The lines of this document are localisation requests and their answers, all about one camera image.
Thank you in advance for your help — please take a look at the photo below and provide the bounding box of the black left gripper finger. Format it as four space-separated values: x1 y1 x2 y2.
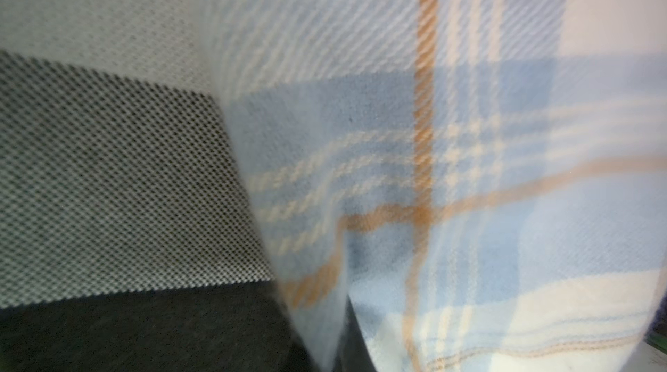
338 299 376 372

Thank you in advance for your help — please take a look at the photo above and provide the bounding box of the blue cream plaid scarf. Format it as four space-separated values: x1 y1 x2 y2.
198 0 666 371

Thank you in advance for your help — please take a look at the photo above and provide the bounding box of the black grey checkered mat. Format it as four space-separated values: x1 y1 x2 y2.
0 0 314 372

